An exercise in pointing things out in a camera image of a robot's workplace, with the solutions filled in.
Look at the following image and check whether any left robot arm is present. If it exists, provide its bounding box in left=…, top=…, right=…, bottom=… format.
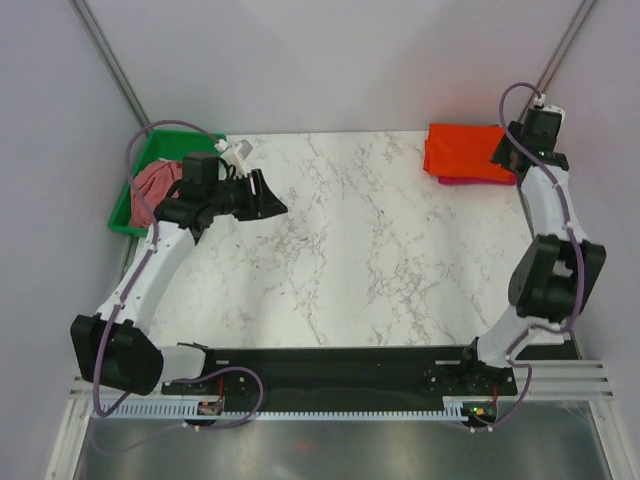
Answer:
left=70, top=152, right=288, bottom=395

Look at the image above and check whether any folded magenta t shirt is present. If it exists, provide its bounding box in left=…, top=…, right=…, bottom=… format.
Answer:
left=438, top=176, right=517, bottom=186

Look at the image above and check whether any dusty pink t shirt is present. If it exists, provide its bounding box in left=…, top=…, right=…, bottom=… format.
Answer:
left=129, top=159, right=183, bottom=229

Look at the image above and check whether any orange t shirt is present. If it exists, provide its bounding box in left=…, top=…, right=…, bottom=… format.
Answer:
left=423, top=123, right=516, bottom=180

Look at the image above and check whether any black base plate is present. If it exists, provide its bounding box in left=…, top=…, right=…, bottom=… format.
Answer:
left=159, top=344, right=581, bottom=414

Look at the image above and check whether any aluminium frame post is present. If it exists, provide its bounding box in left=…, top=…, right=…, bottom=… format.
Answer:
left=68, top=0, right=150, bottom=127
left=512, top=0, right=600, bottom=122

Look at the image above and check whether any right aluminium frame post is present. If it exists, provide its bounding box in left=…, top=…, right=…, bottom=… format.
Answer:
left=512, top=0, right=600, bottom=122

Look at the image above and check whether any green plastic bin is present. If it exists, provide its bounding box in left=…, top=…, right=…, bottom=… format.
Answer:
left=108, top=130, right=217, bottom=237

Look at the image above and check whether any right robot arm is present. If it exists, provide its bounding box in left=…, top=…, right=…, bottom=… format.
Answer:
left=457, top=105, right=606, bottom=394

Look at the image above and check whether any left aluminium frame post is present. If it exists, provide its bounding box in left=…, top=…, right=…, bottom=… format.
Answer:
left=68, top=0, right=150, bottom=127

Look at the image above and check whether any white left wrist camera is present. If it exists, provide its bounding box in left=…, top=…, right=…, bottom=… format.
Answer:
left=217, top=139, right=253, bottom=177

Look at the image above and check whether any white slotted cable duct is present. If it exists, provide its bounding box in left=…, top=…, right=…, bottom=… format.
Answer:
left=92, top=395, right=501, bottom=420

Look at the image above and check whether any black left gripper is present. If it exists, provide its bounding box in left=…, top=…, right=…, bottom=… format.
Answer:
left=207, top=170, right=288, bottom=223

